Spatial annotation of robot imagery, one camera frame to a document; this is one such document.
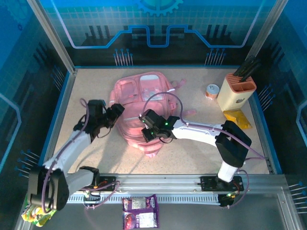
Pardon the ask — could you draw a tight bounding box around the black knife handle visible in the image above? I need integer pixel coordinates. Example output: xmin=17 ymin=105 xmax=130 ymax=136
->
xmin=239 ymin=59 xmax=261 ymax=80
xmin=234 ymin=55 xmax=255 ymax=75
xmin=242 ymin=64 xmax=261 ymax=82

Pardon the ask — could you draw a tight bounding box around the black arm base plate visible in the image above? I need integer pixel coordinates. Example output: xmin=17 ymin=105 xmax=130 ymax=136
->
xmin=200 ymin=176 xmax=244 ymax=192
xmin=79 ymin=176 xmax=116 ymax=192

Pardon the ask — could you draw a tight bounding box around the aluminium frame post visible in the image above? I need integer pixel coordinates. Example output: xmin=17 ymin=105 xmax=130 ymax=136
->
xmin=26 ymin=0 xmax=78 ymax=74
xmin=249 ymin=0 xmax=290 ymax=60

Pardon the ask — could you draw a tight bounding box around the green yellow snack bag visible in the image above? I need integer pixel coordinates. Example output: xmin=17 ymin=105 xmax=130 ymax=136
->
xmin=21 ymin=203 xmax=58 ymax=227

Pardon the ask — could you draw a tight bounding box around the pink student backpack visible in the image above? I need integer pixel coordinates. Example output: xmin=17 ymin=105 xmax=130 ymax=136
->
xmin=109 ymin=73 xmax=198 ymax=159

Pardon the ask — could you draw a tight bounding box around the purple snack bag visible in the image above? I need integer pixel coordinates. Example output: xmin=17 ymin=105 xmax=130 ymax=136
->
xmin=122 ymin=194 xmax=159 ymax=229

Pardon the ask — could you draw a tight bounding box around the beige holder with orange top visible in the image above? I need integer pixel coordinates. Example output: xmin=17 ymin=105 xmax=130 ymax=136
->
xmin=217 ymin=73 xmax=257 ymax=111

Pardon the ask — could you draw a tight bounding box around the slotted cable duct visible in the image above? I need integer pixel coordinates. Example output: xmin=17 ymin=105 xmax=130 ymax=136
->
xmin=68 ymin=194 xmax=221 ymax=205

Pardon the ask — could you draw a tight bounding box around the yellow packet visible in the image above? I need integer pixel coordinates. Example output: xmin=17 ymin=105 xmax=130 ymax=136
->
xmin=223 ymin=109 xmax=252 ymax=129

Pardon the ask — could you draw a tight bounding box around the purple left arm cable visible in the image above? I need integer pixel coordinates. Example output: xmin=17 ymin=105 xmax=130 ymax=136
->
xmin=40 ymin=98 xmax=120 ymax=212

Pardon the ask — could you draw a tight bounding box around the aluminium mounting rail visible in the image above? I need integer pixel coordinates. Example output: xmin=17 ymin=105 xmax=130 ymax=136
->
xmin=28 ymin=173 xmax=288 ymax=195

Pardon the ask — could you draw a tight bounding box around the black controller board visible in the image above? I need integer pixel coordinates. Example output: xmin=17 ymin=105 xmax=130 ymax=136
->
xmin=219 ymin=193 xmax=237 ymax=208

